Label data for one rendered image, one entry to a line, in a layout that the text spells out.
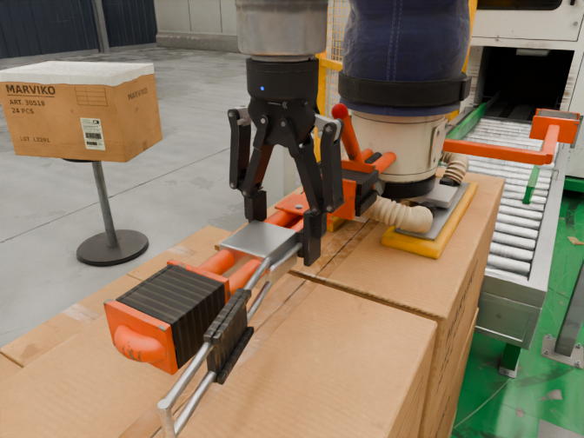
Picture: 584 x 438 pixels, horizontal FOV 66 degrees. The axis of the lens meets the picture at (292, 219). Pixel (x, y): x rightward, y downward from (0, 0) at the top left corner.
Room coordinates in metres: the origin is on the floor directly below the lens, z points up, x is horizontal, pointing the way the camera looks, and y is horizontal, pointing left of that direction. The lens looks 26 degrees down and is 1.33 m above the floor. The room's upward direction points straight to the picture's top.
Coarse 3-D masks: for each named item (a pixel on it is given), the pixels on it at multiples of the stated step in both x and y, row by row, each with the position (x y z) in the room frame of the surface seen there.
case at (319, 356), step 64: (192, 256) 0.64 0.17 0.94; (256, 320) 0.48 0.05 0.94; (320, 320) 0.48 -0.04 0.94; (384, 320) 0.48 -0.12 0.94; (0, 384) 0.37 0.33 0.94; (64, 384) 0.37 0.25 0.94; (128, 384) 0.37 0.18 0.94; (192, 384) 0.37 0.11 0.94; (256, 384) 0.37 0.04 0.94; (320, 384) 0.37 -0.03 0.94; (384, 384) 0.37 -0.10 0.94
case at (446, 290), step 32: (480, 192) 0.92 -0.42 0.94; (352, 224) 0.76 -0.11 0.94; (384, 224) 0.76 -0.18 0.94; (480, 224) 0.76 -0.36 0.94; (320, 256) 0.64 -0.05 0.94; (352, 256) 0.64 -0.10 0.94; (384, 256) 0.64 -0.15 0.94; (416, 256) 0.64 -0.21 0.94; (448, 256) 0.64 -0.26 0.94; (480, 256) 0.78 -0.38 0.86; (352, 288) 0.56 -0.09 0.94; (384, 288) 0.55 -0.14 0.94; (416, 288) 0.55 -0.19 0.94; (448, 288) 0.55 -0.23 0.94; (480, 288) 0.97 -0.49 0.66; (448, 320) 0.51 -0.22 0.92; (448, 352) 0.59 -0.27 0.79; (448, 384) 0.69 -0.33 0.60
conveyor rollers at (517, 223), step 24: (480, 120) 3.19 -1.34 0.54; (504, 144) 2.61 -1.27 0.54; (528, 144) 2.62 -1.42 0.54; (480, 168) 2.17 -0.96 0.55; (504, 168) 2.19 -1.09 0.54; (528, 168) 2.21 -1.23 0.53; (504, 192) 1.86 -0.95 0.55; (504, 216) 1.61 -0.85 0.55; (528, 216) 1.64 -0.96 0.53; (504, 240) 1.43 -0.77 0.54; (528, 240) 1.41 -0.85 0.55; (504, 264) 1.27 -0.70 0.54; (528, 264) 1.25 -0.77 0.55
